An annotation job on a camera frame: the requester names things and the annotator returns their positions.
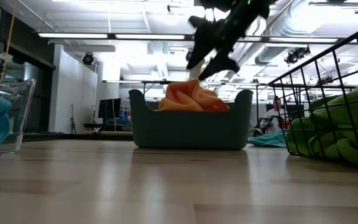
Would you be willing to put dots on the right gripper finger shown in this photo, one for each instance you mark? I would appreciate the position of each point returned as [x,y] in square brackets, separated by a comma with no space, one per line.
[222,63]
[204,49]

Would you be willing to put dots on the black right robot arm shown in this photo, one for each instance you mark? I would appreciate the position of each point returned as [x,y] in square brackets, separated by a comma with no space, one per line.
[216,3]

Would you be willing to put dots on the round black ceiling spotlight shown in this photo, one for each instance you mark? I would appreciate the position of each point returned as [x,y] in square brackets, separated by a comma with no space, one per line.
[88,58]
[189,54]

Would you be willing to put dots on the person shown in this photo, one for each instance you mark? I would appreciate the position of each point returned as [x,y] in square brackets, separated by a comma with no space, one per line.
[272,115]

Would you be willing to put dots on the black track light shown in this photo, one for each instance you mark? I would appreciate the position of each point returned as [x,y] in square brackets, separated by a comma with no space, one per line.
[297,55]

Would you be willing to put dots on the dark grey plastic bin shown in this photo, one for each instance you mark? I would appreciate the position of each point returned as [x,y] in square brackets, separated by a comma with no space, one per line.
[191,130]

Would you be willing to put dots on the red object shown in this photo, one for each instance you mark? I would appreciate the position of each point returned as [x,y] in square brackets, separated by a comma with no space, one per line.
[285,125]

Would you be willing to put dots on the long ceiling light fixture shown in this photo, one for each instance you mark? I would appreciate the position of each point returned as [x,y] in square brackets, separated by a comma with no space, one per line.
[112,36]

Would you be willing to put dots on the black monitor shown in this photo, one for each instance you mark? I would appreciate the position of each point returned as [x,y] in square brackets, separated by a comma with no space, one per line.
[109,108]

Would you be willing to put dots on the small black tripod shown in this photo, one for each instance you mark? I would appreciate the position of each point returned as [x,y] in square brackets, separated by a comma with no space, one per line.
[72,118]

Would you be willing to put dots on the clear plastic bin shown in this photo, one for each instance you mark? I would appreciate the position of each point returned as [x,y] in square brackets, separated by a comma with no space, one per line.
[26,93]

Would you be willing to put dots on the silver air duct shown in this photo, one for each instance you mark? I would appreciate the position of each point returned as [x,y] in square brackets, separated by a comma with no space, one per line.
[269,54]

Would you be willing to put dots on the black metal rig frame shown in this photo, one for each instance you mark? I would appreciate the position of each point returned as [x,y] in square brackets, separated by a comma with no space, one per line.
[154,82]

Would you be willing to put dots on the black ceiling rail fixture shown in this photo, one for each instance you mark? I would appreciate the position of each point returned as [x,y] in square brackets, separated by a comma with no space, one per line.
[336,3]

